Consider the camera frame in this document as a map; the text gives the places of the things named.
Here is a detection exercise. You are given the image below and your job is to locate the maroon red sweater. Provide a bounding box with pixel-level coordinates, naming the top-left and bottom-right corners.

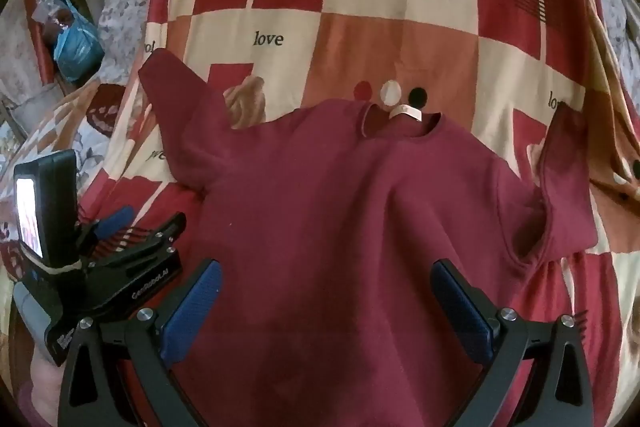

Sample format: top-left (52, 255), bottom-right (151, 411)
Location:
top-left (139, 49), bottom-right (597, 426)

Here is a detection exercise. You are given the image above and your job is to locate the person's left hand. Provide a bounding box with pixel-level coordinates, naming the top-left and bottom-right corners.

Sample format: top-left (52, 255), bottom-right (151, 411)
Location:
top-left (17, 347), bottom-right (65, 427)

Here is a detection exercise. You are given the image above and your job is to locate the orange brown patterned quilt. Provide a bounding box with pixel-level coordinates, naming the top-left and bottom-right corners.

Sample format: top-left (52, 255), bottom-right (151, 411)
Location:
top-left (1, 80), bottom-right (125, 202)

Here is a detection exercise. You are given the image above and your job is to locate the blue plastic bag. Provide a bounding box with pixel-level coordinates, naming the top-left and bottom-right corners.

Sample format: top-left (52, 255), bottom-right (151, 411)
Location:
top-left (53, 0), bottom-right (104, 84)

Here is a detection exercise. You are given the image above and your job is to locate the red cream patchwork blanket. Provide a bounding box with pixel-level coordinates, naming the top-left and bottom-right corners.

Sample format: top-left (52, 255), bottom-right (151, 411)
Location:
top-left (82, 0), bottom-right (639, 426)

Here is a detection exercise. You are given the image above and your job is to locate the black camera with screen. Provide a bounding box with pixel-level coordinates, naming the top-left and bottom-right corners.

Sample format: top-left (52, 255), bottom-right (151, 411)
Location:
top-left (13, 150), bottom-right (79, 274)

